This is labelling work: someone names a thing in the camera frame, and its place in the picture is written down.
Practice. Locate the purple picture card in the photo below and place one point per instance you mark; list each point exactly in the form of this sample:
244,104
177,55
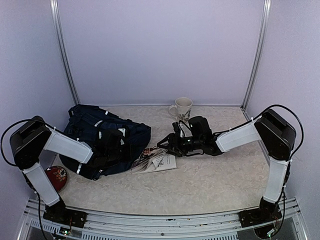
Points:
153,159

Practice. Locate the beige patterned ceramic mug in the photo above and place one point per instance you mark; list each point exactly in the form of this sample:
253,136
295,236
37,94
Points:
181,110

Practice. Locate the right aluminium frame post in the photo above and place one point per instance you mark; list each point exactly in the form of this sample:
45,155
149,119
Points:
258,53

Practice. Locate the left aluminium frame post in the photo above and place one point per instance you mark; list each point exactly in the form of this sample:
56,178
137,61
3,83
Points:
54,6

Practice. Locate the aluminium frame post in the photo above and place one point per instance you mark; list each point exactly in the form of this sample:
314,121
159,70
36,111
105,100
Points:
258,53
54,6

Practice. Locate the navy blue student backpack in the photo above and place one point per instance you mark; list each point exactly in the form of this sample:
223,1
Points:
104,130

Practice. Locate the red floral round tin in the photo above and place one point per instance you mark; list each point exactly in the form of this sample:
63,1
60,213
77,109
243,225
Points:
58,177

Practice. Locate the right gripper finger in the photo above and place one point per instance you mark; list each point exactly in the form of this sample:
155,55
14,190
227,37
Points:
166,142
172,151

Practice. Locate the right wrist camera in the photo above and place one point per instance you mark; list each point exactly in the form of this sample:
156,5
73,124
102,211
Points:
178,129

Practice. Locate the front aluminium rail base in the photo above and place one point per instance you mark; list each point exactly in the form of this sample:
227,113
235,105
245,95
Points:
101,225

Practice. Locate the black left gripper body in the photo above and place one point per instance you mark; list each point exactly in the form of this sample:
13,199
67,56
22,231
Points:
114,156

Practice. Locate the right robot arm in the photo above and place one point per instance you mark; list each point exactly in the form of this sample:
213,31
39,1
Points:
269,128

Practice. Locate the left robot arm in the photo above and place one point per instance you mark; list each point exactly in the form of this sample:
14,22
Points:
35,144

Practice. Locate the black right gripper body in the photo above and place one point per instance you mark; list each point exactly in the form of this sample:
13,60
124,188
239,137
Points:
183,146

